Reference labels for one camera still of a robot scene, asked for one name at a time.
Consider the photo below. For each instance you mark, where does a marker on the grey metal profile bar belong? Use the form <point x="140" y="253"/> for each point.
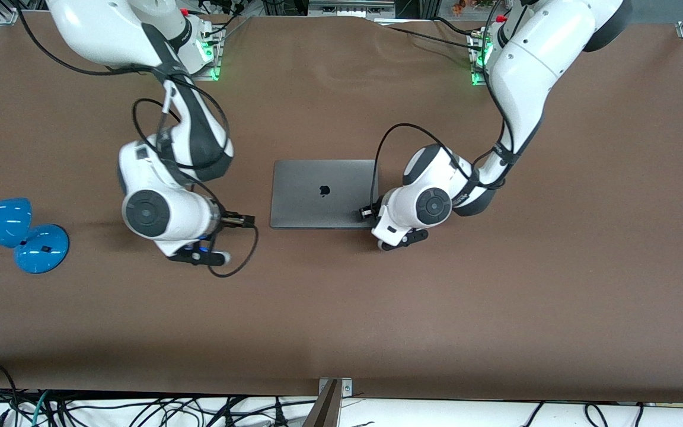
<point x="325" y="409"/>

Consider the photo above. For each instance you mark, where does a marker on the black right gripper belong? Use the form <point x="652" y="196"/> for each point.
<point x="236" y="220"/>

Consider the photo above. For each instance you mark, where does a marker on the metal corner bracket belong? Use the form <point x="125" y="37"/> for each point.
<point x="346" y="388"/>

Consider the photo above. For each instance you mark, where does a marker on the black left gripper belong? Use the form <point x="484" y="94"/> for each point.
<point x="367" y="212"/>

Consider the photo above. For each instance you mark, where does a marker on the grey laptop with black keyboard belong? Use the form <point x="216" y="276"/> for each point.
<point x="318" y="201"/>

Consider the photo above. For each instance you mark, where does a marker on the brown table cover sheet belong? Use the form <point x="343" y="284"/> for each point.
<point x="495" y="296"/>

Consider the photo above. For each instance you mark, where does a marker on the colourful small objects box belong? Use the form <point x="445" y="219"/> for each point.
<point x="472" y="5"/>

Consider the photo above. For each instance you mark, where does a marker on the grey power strip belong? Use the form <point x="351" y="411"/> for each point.
<point x="347" y="9"/>

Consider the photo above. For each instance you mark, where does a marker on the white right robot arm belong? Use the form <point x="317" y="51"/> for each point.
<point x="152" y="213"/>

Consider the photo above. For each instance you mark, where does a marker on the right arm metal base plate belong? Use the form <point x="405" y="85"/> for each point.
<point x="214" y="59"/>

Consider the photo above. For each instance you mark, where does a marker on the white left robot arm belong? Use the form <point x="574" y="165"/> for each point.
<point x="525" y="65"/>

